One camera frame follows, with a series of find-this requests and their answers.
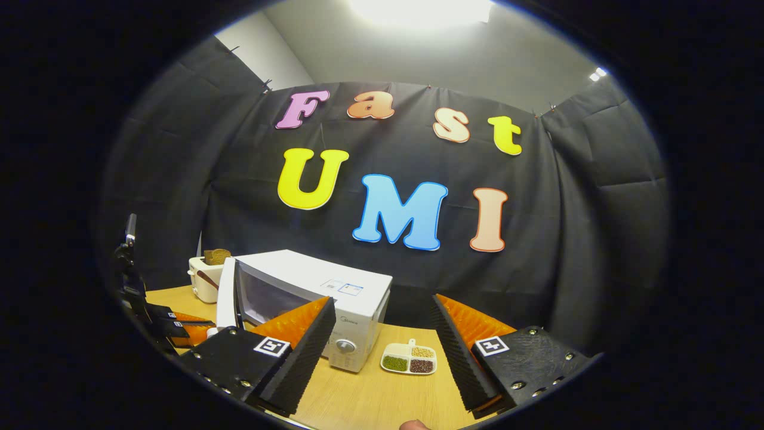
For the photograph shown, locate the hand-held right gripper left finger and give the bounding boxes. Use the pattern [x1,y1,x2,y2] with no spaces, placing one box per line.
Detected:
[179,296,338,417]

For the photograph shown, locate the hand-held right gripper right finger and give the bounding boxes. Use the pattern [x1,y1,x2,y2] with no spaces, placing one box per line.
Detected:
[431,293,603,413]

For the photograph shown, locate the white microwave oven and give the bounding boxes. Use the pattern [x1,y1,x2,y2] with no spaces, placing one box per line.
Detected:
[216,250,393,374]

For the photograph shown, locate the white toaster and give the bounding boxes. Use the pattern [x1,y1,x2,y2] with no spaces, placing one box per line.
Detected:
[188,256,224,303]

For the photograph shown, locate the white divided bean dish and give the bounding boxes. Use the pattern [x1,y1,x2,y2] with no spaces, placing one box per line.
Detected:
[380,339,438,376]

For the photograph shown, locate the large ceiling light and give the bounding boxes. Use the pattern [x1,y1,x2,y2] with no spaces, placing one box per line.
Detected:
[349,0,493,27]

